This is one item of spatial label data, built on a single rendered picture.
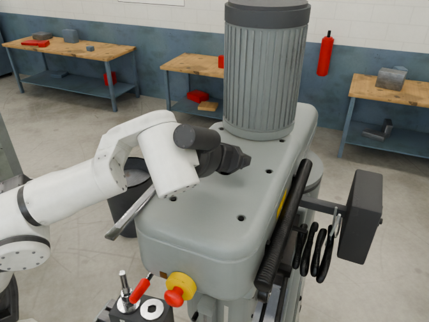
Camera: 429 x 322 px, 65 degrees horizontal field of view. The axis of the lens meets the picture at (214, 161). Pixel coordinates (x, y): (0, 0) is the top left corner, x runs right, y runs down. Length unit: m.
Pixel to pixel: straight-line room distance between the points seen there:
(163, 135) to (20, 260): 0.28
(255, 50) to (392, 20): 4.12
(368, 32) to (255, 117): 4.10
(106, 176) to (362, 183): 0.79
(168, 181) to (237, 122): 0.44
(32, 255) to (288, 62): 0.63
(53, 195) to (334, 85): 4.73
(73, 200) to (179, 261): 0.25
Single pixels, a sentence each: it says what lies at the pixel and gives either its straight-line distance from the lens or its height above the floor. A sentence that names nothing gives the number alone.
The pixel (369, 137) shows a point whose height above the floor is 0.24.
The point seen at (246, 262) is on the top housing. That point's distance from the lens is 0.63.
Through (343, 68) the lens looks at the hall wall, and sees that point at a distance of 4.98.
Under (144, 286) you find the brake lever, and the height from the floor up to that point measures 1.71.
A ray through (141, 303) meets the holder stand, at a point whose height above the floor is 1.11.
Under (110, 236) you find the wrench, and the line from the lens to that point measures 0.62.
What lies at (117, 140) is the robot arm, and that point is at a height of 2.09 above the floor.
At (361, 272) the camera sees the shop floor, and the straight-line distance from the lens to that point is 3.22.
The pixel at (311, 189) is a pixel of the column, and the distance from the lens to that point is 1.35.
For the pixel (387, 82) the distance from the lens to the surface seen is 4.49.
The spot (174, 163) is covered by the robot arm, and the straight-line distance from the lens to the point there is 0.47.
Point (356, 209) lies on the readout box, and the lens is 1.00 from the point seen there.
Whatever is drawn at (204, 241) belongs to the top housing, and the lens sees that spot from 0.61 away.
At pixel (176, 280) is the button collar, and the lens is 0.68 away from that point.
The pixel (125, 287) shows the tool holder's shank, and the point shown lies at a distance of 1.39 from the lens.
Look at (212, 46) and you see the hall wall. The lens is 5.37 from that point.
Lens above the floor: 2.32
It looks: 33 degrees down
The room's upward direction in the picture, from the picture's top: straight up
